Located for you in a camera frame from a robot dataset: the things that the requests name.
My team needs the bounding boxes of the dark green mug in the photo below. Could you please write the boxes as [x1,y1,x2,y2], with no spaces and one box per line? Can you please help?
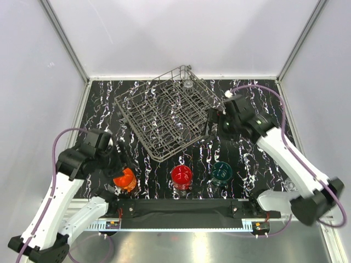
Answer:
[211,162,233,186]

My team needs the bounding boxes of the orange plastic cup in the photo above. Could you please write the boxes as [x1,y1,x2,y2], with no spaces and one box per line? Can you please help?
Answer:
[113,168,137,192]

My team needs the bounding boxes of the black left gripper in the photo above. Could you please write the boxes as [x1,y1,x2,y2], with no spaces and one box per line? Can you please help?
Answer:
[96,140,139,180]

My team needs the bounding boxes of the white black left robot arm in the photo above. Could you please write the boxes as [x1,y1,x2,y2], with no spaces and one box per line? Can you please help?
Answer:
[8,129,131,262]

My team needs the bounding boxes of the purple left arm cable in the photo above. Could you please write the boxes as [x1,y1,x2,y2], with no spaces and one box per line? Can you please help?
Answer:
[16,127,90,263]

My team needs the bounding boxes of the grey wire dish rack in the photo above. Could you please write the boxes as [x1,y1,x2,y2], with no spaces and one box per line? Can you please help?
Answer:
[115,65,224,162]

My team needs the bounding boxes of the red mug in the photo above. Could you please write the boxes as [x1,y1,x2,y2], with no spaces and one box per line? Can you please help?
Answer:
[171,165,193,190]

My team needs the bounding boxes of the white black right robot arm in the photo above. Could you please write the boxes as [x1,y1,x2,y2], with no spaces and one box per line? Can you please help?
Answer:
[204,107,344,226]

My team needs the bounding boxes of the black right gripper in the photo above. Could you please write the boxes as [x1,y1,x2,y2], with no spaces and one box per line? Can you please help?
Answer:
[201,108,241,142]

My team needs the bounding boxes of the clear plastic cup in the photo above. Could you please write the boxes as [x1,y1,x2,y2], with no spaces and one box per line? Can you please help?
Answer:
[183,80,194,94]

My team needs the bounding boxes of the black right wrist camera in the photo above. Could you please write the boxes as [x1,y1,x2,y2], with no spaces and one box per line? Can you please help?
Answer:
[224,95,254,122]

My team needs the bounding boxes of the clear wine glass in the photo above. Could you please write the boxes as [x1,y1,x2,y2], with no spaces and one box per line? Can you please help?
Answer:
[284,178,297,192]

